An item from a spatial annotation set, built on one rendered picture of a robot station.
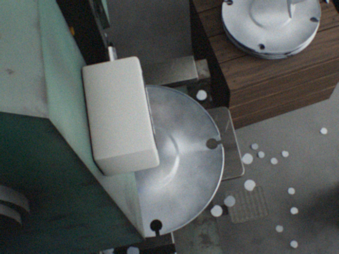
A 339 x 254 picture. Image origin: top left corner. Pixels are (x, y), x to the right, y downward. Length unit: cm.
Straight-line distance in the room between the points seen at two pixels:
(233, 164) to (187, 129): 11
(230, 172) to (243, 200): 63
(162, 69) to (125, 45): 81
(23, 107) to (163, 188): 67
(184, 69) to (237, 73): 35
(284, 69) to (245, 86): 12
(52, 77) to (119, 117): 8
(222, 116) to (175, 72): 24
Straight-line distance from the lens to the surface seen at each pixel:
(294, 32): 148
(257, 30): 147
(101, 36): 66
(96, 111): 32
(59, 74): 26
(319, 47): 151
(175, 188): 87
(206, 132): 90
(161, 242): 93
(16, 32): 23
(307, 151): 175
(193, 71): 111
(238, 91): 144
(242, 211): 149
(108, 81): 33
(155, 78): 111
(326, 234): 169
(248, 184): 101
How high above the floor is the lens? 162
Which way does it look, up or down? 68 degrees down
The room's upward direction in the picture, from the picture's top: 11 degrees counter-clockwise
